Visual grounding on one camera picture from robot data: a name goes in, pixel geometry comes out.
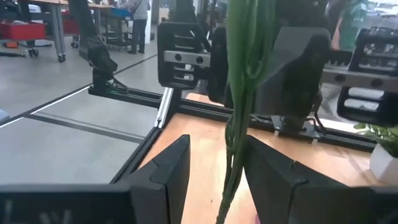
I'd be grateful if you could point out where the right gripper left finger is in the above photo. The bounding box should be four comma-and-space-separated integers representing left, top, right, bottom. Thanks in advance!
0, 135, 190, 224

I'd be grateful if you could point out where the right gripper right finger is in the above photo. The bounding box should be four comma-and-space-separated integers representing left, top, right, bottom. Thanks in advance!
245, 136, 398, 224

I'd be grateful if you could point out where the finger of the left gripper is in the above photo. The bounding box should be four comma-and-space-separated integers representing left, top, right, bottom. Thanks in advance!
207, 26, 231, 105
256, 27, 331, 121

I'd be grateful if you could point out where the person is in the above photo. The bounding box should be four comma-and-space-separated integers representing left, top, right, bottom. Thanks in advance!
328, 0, 376, 52
119, 0, 152, 55

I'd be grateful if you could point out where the cart with blue bin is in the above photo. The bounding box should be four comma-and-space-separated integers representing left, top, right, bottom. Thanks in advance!
101, 6, 139, 52

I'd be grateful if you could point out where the green plant white pot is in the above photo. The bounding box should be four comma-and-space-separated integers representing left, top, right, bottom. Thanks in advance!
354, 123, 398, 186

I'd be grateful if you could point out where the wooden workbench on casters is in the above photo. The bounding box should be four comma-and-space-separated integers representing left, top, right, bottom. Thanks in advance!
17, 0, 118, 63

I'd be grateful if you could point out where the red storage bin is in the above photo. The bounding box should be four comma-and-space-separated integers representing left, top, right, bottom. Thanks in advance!
0, 21, 47, 41

